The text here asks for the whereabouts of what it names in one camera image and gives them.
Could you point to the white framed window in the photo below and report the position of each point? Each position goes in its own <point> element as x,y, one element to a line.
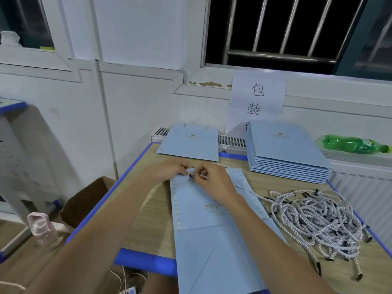
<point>30,27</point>

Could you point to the person's left forearm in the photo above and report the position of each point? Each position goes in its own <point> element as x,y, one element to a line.
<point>92,235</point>

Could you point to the person's left hand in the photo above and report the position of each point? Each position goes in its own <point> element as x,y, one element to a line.
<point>168,170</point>

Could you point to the pink water bottle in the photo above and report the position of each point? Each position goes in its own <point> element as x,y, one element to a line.
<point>44,232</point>

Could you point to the white power strip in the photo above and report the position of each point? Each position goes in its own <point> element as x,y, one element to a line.
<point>128,291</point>

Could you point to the person's right forearm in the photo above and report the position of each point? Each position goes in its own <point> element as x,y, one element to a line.
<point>282,248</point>

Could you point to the small white container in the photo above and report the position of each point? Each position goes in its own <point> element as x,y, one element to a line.
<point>10,39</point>

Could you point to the stack of blue paper bags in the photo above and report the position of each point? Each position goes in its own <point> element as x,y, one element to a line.
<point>288,147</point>

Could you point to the crown-print light blue paper bag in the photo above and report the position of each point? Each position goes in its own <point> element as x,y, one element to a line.
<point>208,242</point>
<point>188,142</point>

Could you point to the blue-edged wooden desk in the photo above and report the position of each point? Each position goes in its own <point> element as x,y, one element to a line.
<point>153,217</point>

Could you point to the teal framed sliding window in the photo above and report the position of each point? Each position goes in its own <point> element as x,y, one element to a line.
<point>373,46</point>

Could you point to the metal window grille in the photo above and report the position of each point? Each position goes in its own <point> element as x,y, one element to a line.
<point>275,56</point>

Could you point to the white paper sign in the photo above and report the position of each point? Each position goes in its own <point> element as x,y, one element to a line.
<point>256,101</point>

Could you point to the person's right hand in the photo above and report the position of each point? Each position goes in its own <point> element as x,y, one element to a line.
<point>217,180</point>

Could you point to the brown cardboard box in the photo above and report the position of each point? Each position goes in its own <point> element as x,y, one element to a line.
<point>83,202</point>

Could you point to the green plastic bottle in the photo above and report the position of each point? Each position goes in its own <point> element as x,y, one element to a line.
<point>352,144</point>

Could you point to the grey metal desk blue edge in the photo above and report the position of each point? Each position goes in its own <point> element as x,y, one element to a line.
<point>15,162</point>

